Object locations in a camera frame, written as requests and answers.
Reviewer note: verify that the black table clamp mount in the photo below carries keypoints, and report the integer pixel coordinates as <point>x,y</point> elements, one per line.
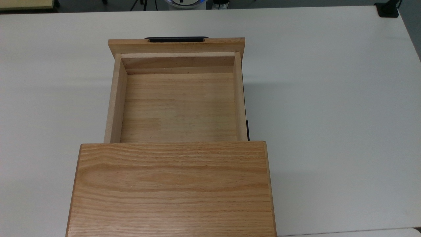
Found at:
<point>388,9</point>

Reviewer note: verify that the beige furniture panel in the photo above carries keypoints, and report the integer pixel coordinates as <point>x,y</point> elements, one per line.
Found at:
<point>28,4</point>

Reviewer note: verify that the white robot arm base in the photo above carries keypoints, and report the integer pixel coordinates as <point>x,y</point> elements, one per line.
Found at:
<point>183,3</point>

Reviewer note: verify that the wooden cabinet box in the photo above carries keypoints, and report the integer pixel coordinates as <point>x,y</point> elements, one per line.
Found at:
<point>171,191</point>

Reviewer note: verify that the black tripod legs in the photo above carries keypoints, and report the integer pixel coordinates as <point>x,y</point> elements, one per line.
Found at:
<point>138,4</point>

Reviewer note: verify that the open wooden drawer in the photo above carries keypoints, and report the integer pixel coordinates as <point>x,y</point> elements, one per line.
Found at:
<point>179,108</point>

